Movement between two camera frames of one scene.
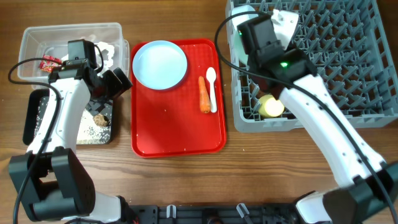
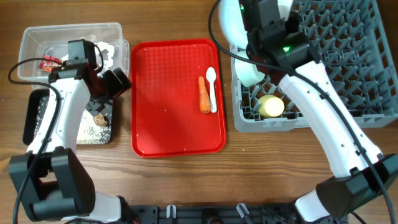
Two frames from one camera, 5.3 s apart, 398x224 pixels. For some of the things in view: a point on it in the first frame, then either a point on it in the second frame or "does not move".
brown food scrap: (101, 120) does not move
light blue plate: (160, 65) to (232, 21)
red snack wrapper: (48, 66) does not move
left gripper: (118, 88) does not move
